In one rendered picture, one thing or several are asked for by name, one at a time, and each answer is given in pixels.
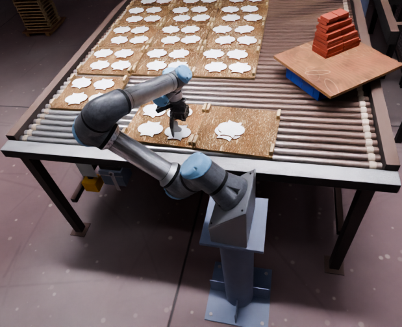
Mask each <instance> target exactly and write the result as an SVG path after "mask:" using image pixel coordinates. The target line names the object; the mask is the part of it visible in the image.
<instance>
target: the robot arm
mask: <svg viewBox="0 0 402 327"><path fill-rule="evenodd" d="M191 78H192V72H191V71H190V68H189V67H188V66H186V65H183V64H181V65H179V66H177V67H167V68H166V69H164V70H163V72H162V75H161V76H158V77H155V78H153V79H150V80H147V81H145V82H142V83H139V84H137V85H134V86H131V87H129V88H126V89H124V90H123V89H120V88H118V89H115V90H112V91H109V92H106V93H104V94H102V95H99V96H97V97H95V98H93V99H92V100H90V101H88V102H87V103H86V104H85V106H84V108H83V109H82V110H81V112H80V114H79V115H78V116H77V117H76V118H75V120H74V123H73V125H72V133H73V137H74V138H75V139H76V141H77V142H78V143H80V144H81V145H83V146H85V147H94V146H95V147H97V148H98V149H100V150H106V149H108V150H110V151H111V152H113V153H114V154H116V155H118V156H119V157H121V158H123V159H124V160H126V161H128V162H129V163H131V164H133V165H134V166H136V167H137V168H139V169H141V170H143V171H144V172H146V173H147V174H149V175H151V176H152V177H154V178H156V179H157V180H159V181H160V185H161V186H162V187H163V188H164V190H165V193H166V194H167V195H168V196H169V197H171V198H172V199H176V200H180V199H185V198H187V197H189V196H190V195H193V194H194V193H197V192H198V191H201V190H203V191H204V192H205V193H207V194H208V195H210V196H211V197H212V198H213V200H214V202H215V203H216V204H217V205H218V207H219V208H221V209H222V210H223V211H229V210H231V209H233V208H234V207H235V206H236V205H237V204H238V203H239V202H240V201H241V200H242V198H243V197H244V195H245V192H246V189H247V181H246V180H245V179H244V178H242V177H241V176H237V175H234V174H232V173H228V172H227V171H226V170H224V169H223V168H222V167H220V166H219V165H218V164H217V163H216V162H214V161H213V160H211V159H210V158H209V157H208V156H206V155H204V154H203V153H201V152H196V153H193V154H192V155H190V156H189V157H188V158H187V159H185V161H184V162H183V164H182V165H181V164H179V163H177V162H171V163H170V162H169V161H167V160H166V159H164V158H163V157H161V156H159V155H158V154H156V153H155V152H153V151H152V150H150V149H148V148H147V147H145V146H144V145H142V144H141V143H139V142H137V141H136V140H135V139H133V138H131V137H130V136H128V135H126V134H125V133H124V132H122V131H121V130H120V129H119V125H118V124H117V122H118V121H119V120H120V119H121V118H122V117H124V116H126V115H128V114H130V113H131V111H132V109H134V108H136V107H139V106H141V105H143V104H145V103H148V102H150V101H153V102H154V103H155V104H156V105H157V108H156V110H155V111H156V112H157V113H161V112H163V111H164V110H167V109H170V131H171V135H172V136H173V138H174V135H175V133H174V132H181V130H182V128H181V127H180V126H179V125H178V121H177V120H174V119H179V120H181V121H186V118H187V117H188V115H189V113H190V110H189V105H188V104H186V97H183V96H182V90H181V88H182V87H183V86H185V85H186V84H187V83H188V82H189V81H190V80H191Z"/></svg>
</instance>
